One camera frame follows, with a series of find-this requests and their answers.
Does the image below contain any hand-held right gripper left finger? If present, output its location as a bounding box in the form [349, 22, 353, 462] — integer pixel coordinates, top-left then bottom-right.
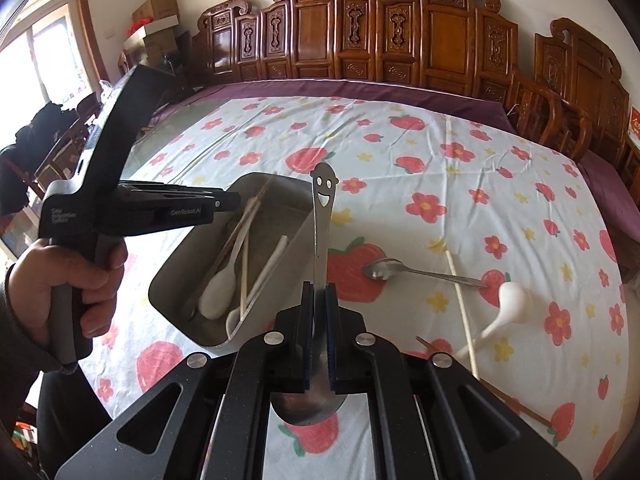
[55, 281, 316, 480]

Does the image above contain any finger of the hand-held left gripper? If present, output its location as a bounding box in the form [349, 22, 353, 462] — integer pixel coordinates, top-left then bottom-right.
[119, 192, 242, 237]
[119, 182, 227, 197]

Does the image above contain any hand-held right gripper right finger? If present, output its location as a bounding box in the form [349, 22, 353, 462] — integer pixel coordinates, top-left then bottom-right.
[325, 284, 583, 480]

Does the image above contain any beige plastic spoon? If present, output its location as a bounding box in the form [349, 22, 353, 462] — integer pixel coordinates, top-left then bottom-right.
[199, 199, 258, 320]

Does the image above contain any beige plastic fork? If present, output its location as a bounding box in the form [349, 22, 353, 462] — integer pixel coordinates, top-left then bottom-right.
[226, 235, 289, 341]

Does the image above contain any rectangular metal tray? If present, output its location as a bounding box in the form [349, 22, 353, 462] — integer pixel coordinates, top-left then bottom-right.
[148, 172, 327, 349]

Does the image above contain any smiley handle metal spoon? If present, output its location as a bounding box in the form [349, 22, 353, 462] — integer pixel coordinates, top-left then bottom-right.
[270, 162, 348, 426]

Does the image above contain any person's left forearm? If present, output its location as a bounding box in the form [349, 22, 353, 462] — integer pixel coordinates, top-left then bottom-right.
[0, 260, 51, 480]

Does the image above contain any person's left hand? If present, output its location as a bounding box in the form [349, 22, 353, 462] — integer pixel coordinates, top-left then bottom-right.
[7, 237, 129, 356]

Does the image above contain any wooden chair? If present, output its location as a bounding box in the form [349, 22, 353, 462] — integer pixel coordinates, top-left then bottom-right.
[35, 92, 103, 188]

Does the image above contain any dark clothes pile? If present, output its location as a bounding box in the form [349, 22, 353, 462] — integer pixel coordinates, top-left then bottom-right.
[0, 101, 77, 216]

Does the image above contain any plain metal spoon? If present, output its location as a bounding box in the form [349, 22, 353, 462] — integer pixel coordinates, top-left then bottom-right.
[362, 258, 490, 291]

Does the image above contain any wooden framed glass door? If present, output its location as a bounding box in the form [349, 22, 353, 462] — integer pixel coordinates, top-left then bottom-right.
[0, 0, 108, 171]

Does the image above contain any stack of cardboard boxes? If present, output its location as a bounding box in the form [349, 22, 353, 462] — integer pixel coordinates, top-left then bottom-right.
[121, 14, 180, 48]

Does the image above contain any brown cardboard box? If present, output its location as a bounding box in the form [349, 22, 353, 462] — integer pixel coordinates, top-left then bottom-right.
[131, 0, 179, 23]

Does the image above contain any floral strawberry tablecloth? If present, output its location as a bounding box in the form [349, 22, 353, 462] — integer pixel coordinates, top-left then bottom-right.
[80, 95, 633, 480]

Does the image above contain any white ceramic spoon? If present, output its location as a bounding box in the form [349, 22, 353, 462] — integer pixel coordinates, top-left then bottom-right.
[452, 281, 534, 361]

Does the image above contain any purple sofa cushion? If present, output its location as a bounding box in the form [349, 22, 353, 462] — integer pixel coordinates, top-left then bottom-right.
[150, 78, 509, 133]

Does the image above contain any person's dark clothing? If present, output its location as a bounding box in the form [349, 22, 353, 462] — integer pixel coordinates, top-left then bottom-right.
[35, 367, 123, 480]

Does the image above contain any carved wooden sofa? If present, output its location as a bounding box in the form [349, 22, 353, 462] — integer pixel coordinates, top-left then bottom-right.
[190, 0, 533, 111]

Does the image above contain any purple armchair cushion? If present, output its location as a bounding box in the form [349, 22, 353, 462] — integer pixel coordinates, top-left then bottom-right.
[577, 149, 640, 246]

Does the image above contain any carved wooden armchair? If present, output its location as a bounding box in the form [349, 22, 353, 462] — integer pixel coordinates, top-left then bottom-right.
[505, 17, 640, 181]

